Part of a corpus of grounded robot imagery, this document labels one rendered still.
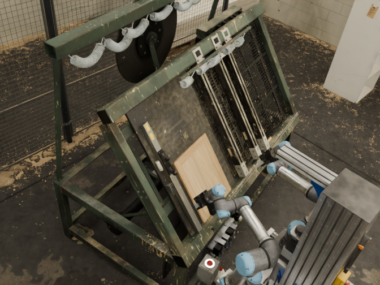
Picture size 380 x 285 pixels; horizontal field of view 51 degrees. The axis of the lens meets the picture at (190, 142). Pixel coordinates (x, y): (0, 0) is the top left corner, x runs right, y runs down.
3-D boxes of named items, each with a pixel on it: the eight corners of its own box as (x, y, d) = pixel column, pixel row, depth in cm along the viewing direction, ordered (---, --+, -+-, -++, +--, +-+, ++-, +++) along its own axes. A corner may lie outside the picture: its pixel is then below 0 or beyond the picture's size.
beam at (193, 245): (177, 267, 296) (188, 268, 289) (170, 254, 292) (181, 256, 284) (290, 121, 439) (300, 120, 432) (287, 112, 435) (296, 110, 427)
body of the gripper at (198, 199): (200, 193, 258) (208, 187, 248) (208, 204, 257) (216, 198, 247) (192, 199, 254) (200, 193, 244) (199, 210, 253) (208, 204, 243)
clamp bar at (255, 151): (252, 160, 367) (275, 159, 351) (201, 41, 327) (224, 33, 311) (257, 155, 374) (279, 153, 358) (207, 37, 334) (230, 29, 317)
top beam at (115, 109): (103, 125, 250) (112, 123, 244) (95, 111, 247) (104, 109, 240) (257, 14, 393) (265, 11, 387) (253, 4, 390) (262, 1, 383)
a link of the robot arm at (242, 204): (290, 254, 204) (247, 190, 239) (272, 259, 200) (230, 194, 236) (286, 267, 211) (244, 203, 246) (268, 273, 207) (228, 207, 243)
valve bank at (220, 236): (216, 270, 316) (221, 254, 300) (202, 260, 321) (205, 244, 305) (245, 228, 349) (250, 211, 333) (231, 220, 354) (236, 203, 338)
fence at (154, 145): (195, 232, 304) (199, 232, 302) (139, 125, 272) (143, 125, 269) (198, 228, 307) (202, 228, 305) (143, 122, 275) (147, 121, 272)
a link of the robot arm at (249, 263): (244, 293, 244) (273, 265, 200) (221, 300, 240) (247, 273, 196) (236, 274, 250) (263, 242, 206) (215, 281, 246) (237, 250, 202)
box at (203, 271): (209, 286, 286) (212, 274, 274) (195, 277, 290) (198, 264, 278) (217, 275, 294) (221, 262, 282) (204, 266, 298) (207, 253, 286)
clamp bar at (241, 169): (238, 178, 349) (261, 177, 333) (182, 54, 309) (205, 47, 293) (243, 172, 356) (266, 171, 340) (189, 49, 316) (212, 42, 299)
